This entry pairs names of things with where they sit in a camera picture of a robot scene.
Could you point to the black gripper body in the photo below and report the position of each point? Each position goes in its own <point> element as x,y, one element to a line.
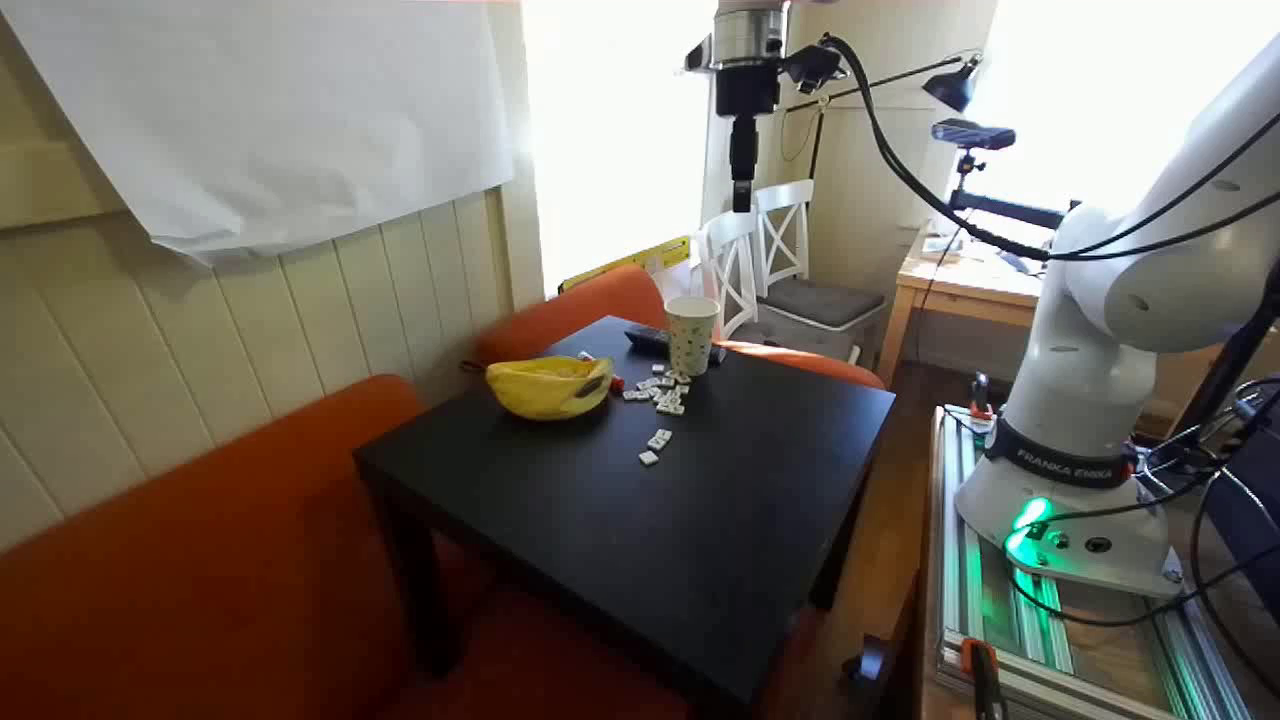
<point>747,88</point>

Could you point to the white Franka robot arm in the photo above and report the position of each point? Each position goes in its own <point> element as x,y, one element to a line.
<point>1107,344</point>

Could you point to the confetti print paper cup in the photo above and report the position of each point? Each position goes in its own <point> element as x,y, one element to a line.
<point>691,340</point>

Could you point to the cream letter tile E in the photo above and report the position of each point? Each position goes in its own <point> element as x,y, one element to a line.
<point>669,411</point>
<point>673,396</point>

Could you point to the white wooden chair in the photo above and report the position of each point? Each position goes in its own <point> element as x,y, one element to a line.
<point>803,198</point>

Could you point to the grey seat cushion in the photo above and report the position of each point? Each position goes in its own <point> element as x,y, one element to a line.
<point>823,300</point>

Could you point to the black desk lamp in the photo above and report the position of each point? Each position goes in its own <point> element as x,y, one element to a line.
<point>950,87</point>

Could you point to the blank cream tile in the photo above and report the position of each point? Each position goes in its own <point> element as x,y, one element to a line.
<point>676,391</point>

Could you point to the light wooden desk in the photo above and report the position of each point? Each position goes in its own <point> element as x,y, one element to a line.
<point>960,286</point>

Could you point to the red white marker pen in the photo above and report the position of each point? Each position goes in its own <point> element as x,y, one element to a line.
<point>616,391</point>

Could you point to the yellow banana shaped pouch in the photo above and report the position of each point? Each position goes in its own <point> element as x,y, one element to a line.
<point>545,391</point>

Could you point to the black table leg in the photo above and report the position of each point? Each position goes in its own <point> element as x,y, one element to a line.
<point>422,587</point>
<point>835,563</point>

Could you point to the white paper sheet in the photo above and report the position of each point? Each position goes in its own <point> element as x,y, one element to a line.
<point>264,104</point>

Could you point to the black pole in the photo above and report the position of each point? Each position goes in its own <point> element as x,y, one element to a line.
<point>1234,354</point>

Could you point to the orange black tool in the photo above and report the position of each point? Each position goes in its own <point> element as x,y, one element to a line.
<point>985,672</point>

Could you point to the orange sofa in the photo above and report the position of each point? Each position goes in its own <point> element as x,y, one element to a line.
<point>200,563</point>

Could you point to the black camera stand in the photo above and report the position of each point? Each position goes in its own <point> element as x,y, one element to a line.
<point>974,132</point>

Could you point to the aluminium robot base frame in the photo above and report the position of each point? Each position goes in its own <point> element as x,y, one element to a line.
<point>985,624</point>

